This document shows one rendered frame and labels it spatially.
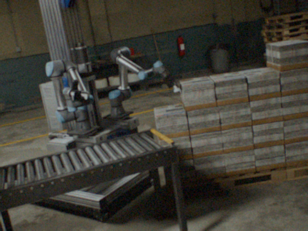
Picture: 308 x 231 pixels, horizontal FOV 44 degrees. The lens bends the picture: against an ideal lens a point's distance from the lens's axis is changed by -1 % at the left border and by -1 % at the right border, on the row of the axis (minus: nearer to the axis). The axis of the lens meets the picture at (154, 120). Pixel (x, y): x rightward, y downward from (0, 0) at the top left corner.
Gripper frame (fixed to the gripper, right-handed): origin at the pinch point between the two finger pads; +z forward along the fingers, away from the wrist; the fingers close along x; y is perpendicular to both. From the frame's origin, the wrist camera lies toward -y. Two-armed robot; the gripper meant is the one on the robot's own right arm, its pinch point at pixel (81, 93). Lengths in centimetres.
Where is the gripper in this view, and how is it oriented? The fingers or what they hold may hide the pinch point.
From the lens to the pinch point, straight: 283.4
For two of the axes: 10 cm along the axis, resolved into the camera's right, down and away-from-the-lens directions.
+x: -8.7, 1.2, -4.8
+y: 0.3, 9.8, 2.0
